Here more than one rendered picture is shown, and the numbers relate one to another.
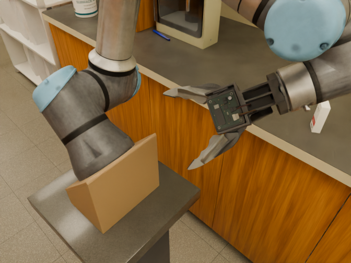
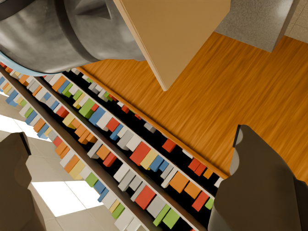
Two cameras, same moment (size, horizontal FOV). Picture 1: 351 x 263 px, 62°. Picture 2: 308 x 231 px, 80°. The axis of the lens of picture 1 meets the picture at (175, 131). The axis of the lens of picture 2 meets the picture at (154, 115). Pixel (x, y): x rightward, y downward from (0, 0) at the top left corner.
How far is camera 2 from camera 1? 0.60 m
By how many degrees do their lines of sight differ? 103
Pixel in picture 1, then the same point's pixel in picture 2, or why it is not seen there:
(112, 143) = (119, 46)
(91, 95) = (32, 40)
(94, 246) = (233, 25)
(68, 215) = not seen: hidden behind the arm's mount
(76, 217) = not seen: hidden behind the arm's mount
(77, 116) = (76, 63)
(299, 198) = not seen: outside the picture
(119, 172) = (168, 46)
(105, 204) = (198, 39)
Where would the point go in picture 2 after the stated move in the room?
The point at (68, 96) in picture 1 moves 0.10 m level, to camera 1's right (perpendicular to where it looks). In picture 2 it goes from (49, 68) to (34, 63)
